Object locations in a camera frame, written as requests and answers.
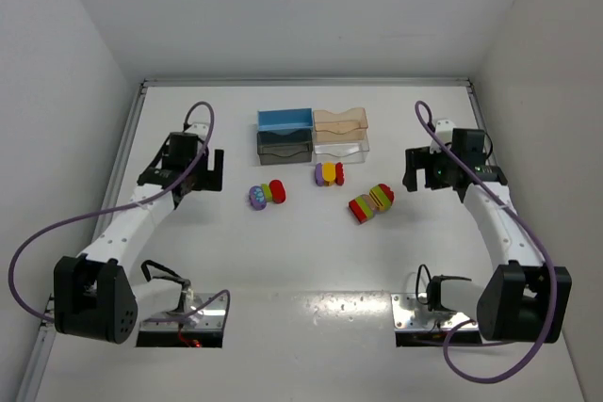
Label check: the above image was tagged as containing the purple flower lego brick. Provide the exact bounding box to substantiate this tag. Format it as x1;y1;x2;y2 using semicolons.
249;185;268;211

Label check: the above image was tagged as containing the red green striped lego stack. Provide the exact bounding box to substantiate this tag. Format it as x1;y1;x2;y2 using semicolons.
348;194;376;224

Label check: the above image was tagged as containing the green lego brick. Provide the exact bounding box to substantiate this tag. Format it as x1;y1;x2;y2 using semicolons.
261;184;273;202

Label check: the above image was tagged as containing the red rounded lego brick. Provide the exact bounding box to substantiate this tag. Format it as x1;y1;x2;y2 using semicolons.
269;180;286;204

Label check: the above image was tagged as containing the red curved lego brick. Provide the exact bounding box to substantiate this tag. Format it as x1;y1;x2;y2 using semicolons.
335;162;345;185

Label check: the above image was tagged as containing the yellow rounded lego brick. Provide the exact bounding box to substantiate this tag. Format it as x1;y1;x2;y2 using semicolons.
321;162;336;185

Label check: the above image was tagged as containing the purple rounded lego brick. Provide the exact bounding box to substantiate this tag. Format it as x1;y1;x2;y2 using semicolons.
314;163;324;186

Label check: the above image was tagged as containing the striped burger lego stack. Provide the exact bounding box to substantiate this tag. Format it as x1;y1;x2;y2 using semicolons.
369;184;395;212

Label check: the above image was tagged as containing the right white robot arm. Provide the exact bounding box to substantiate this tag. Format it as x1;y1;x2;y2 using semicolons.
402;120;572;343

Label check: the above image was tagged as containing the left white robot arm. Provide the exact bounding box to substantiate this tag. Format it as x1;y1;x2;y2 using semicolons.
54;123;224;344

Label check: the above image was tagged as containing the smoky grey container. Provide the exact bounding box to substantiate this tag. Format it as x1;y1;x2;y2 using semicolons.
256;129;313;166

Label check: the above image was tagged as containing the orange translucent container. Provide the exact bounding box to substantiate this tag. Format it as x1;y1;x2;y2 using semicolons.
313;107;368;135

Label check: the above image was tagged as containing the blue container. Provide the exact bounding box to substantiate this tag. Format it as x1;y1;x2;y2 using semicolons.
257;108;314;132

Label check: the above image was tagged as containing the clear container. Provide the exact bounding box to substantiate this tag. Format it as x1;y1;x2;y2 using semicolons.
313;131;370;164

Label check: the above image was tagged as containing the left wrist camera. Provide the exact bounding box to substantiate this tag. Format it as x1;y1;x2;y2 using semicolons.
183;121;212;141

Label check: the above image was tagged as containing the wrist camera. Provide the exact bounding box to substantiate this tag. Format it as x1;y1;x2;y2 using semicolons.
434;119;456;144
183;121;212;141

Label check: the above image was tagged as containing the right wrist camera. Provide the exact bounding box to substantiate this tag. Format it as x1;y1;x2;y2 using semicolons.
434;119;456;144

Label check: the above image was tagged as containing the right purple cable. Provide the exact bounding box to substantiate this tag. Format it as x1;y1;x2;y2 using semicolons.
414;100;558;383

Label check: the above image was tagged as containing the purple cable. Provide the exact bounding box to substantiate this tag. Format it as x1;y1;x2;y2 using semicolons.
414;100;558;383
8;101;231;328

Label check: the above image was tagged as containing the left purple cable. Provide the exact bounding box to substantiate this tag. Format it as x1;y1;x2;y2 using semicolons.
8;101;231;328

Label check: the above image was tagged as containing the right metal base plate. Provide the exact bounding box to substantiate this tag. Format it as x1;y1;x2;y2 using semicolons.
391;293;469;333

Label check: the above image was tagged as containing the metal base plate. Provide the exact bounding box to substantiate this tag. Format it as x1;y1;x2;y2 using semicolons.
140;290;231;333
391;293;469;333

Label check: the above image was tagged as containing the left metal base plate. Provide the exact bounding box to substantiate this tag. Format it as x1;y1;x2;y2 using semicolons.
140;290;231;333

